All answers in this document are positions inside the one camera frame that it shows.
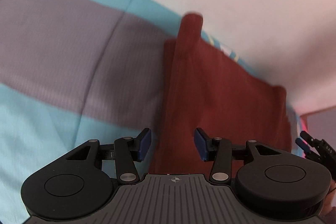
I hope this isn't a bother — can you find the blue and mauve bedsheet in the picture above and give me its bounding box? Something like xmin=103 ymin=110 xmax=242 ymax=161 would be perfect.
xmin=0 ymin=0 xmax=305 ymax=224

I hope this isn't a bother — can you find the dark red knit sweater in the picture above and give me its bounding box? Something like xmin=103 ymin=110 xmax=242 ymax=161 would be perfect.
xmin=149 ymin=13 xmax=292 ymax=175

